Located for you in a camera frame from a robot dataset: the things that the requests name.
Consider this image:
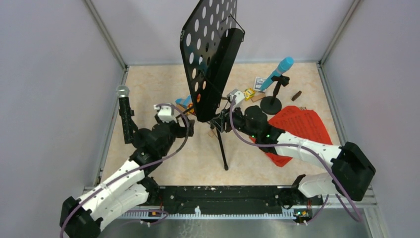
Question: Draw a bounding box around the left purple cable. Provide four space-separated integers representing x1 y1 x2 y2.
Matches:
59 103 191 238

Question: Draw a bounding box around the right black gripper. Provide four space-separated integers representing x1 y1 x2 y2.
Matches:
210 103 259 139

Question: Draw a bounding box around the red sheet music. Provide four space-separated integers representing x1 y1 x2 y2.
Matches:
268 106 332 145

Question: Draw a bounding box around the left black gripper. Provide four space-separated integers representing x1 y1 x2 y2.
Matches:
155 113 194 157

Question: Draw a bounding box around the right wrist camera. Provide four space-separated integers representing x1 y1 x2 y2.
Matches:
227 89 245 108

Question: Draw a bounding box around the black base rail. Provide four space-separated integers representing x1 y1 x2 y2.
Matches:
141 185 323 215

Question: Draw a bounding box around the blue yellow toy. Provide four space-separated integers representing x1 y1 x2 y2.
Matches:
175 96 196 116

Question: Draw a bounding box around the wooden block near card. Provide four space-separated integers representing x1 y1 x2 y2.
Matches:
251 93 266 102

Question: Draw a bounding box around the black music stand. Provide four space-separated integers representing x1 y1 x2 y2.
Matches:
179 0 246 170

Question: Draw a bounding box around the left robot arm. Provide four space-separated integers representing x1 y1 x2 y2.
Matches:
59 119 195 238

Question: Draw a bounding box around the blue playing card box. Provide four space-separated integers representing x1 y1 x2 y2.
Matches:
253 77 266 92

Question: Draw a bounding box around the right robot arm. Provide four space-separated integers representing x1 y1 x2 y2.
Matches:
227 106 376 204

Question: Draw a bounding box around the dark brown wooden block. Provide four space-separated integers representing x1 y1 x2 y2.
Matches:
291 91 302 102

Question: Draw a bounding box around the black silver-head microphone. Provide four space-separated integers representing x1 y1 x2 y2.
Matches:
116 84 136 145

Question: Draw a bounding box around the blue toy microphone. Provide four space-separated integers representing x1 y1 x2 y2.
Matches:
260 57 295 92

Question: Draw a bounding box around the black round-base microphone stand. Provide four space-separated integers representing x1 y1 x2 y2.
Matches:
260 75 290 115

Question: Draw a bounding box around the yellow toy block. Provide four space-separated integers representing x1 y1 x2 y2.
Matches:
243 88 255 101

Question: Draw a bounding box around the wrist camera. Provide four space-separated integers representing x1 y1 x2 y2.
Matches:
227 89 245 108
154 104 176 123

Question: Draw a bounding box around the purple cable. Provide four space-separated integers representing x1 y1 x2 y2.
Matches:
59 103 191 238
228 100 364 225

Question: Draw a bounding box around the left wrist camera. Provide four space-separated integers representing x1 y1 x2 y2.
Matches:
154 104 176 123

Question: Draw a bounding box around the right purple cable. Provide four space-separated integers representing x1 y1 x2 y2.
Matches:
228 100 364 225

